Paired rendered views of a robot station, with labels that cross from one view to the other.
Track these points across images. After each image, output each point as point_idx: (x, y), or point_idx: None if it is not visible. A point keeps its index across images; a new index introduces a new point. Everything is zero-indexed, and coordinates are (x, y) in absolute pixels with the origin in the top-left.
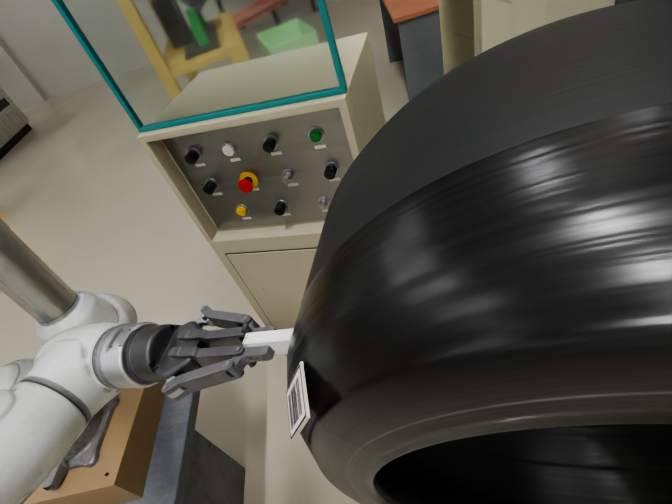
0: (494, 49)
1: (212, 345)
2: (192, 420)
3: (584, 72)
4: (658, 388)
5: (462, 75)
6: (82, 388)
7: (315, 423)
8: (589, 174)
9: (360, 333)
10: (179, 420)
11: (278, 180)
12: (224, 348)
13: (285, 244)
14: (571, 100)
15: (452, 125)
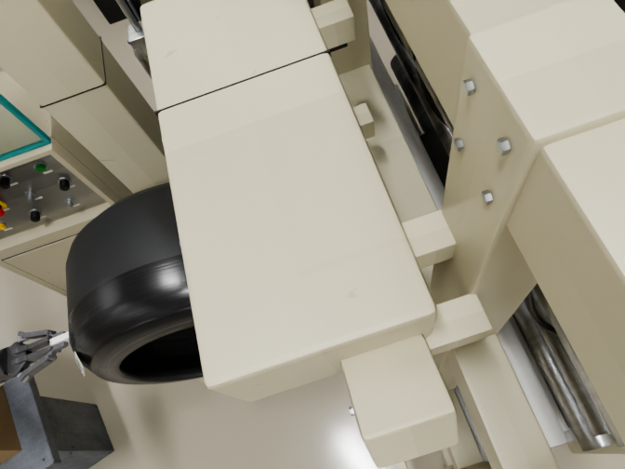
0: (102, 219)
1: (33, 350)
2: (34, 390)
3: (122, 248)
4: (150, 333)
5: (94, 234)
6: None
7: (89, 367)
8: (119, 294)
9: (86, 341)
10: (24, 394)
11: (23, 199)
12: (41, 350)
13: (52, 238)
14: (118, 262)
15: (93, 264)
